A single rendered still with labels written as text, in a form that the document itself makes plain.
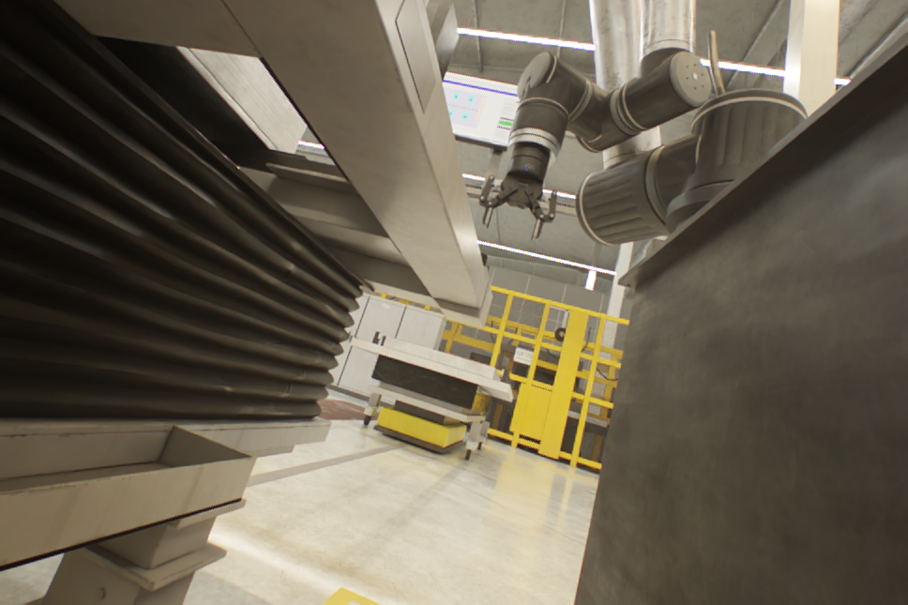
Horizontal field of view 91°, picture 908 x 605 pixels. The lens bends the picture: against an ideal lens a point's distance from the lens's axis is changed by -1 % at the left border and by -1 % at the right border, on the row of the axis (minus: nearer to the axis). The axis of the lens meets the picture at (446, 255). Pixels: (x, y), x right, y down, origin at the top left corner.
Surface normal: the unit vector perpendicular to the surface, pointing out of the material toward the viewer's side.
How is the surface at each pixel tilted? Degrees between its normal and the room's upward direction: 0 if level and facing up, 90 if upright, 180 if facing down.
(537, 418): 90
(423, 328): 90
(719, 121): 90
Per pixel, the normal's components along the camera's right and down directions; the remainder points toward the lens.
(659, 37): -0.57, -0.26
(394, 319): -0.15, -0.33
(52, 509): 0.95, 0.23
